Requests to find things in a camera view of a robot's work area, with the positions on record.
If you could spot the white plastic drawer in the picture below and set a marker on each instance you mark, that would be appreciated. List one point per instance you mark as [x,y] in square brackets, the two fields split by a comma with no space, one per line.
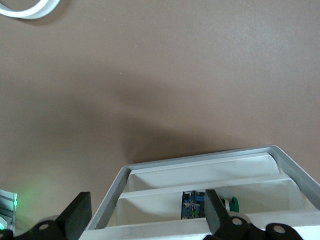
[162,231]
[200,176]
[270,197]

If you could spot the white drawer cabinet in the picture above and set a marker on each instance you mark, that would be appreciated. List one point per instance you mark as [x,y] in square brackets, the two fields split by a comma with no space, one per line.
[115,190]

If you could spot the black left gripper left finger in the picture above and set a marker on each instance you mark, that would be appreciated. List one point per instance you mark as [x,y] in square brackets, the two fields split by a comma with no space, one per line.
[75,217]

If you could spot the white curved plastic strip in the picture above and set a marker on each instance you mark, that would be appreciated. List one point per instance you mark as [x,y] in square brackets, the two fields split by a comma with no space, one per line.
[32,13]

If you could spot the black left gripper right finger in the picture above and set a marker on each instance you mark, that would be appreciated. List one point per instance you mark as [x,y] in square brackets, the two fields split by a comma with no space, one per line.
[215,215]

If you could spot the blue circuit board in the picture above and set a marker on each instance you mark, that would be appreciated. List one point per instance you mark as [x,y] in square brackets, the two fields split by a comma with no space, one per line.
[192,205]

